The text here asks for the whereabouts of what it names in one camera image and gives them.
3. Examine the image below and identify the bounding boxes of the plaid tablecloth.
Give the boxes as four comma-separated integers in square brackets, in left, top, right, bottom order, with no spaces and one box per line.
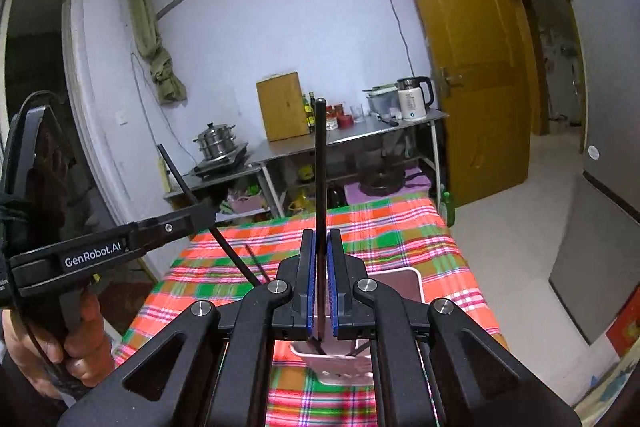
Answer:
[114,197,509,427]

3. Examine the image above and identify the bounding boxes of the person's left hand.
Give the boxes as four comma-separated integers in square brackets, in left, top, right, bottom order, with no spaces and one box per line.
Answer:
[0,293,115,401]

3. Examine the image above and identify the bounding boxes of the black wok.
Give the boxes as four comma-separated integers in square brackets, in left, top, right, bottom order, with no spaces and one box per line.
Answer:
[359,169,406,197]

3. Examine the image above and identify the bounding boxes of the sliding glass door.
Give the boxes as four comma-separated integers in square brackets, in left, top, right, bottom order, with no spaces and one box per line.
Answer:
[0,0,166,280]

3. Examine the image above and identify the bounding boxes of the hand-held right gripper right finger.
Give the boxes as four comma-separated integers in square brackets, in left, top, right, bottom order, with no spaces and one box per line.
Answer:
[327,229,583,427]

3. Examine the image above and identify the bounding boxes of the green tied curtain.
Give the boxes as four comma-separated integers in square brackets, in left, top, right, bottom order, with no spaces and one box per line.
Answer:
[127,0,189,106]

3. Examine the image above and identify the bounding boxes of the wooden cutting board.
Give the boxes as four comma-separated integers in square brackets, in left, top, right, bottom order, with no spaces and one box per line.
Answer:
[256,72,311,143]

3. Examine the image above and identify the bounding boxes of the long slender black chopstick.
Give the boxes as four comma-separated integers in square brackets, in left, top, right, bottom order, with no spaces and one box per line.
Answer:
[314,98,329,356]
[157,144,263,288]

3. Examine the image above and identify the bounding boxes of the steel steamer pot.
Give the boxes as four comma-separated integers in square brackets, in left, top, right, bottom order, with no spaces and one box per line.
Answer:
[194,122,237,160]

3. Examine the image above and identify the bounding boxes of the white electric kettle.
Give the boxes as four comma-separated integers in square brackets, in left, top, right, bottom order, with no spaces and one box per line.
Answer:
[397,76,434,122]

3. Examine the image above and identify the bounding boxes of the pink plastic utensil basket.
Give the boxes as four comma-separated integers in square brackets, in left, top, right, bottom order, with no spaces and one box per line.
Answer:
[289,267,427,386]

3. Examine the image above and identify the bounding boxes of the wall cable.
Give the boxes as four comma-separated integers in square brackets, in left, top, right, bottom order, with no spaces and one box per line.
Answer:
[362,0,417,81]

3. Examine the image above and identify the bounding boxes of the steel kitchen table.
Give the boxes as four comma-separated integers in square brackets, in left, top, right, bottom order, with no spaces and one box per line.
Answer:
[164,109,450,220]

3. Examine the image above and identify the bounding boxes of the grey refrigerator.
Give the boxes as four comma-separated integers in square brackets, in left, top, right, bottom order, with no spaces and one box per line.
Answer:
[548,0,640,346]

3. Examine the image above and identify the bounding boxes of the induction cooker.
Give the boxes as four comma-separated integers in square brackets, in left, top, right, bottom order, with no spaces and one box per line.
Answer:
[192,144,250,180]

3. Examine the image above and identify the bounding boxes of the wooden door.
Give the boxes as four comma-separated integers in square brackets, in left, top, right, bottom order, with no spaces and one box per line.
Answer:
[390,0,532,208]

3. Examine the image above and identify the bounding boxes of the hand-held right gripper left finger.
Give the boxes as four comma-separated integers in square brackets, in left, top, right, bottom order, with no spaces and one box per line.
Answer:
[57,229,317,427]

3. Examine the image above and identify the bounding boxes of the red box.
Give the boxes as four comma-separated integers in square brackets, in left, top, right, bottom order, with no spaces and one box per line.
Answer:
[606,301,640,359]

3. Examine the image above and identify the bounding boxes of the green glass bottle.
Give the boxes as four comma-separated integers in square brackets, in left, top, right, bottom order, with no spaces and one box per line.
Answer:
[439,190,457,228]

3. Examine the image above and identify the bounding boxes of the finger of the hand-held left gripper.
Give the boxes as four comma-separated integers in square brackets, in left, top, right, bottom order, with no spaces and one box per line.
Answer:
[125,202,217,254]

